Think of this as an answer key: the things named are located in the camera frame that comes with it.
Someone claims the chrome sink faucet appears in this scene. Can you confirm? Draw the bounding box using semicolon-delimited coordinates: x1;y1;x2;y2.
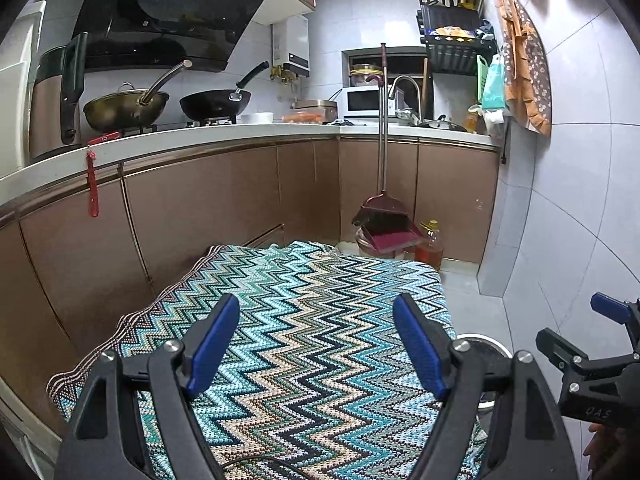
387;75;424;122

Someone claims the white round trash bin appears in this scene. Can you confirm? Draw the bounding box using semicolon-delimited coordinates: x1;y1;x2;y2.
458;333;513;415

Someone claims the brass wok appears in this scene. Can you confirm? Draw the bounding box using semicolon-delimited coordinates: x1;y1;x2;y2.
84;60;193;133

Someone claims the black frying pan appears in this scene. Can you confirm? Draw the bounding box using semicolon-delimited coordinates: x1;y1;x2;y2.
179;61;270;125

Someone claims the white water heater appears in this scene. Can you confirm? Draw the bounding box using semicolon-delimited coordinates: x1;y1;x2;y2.
271;15;310;77

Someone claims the teal hanging bag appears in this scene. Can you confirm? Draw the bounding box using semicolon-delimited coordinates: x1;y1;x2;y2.
482;54;506;110

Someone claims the blue zigzag knitted cloth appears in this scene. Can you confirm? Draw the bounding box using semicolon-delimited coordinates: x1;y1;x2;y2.
47;242;451;479

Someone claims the brown thermos jug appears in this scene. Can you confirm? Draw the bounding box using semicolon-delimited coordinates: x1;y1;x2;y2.
28;32;89;164

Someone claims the red hanging strap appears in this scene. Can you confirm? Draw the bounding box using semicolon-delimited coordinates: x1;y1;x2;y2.
84;130;123;219

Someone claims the black range hood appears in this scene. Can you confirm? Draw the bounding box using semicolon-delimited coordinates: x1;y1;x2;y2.
74;0;264;72

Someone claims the orange patterned apron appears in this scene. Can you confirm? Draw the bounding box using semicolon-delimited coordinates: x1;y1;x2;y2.
497;0;552;138

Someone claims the maroon dustpan with broom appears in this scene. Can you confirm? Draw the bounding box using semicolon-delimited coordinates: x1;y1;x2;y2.
352;42;422;252

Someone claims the black wall dish rack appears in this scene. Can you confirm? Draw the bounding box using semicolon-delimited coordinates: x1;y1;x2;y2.
416;0;498;76

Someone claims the white microwave oven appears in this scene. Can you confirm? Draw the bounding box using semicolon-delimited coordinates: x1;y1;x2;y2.
337;84;380;120

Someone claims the person right hand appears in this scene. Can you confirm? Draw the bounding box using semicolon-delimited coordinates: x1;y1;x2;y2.
582;424;640;480

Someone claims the cream plastic bucket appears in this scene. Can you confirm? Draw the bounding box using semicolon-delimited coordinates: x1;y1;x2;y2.
355;229;405;260

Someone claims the yellow cooking oil bottle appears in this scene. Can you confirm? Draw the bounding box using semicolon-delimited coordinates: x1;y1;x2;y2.
414;220;444;272

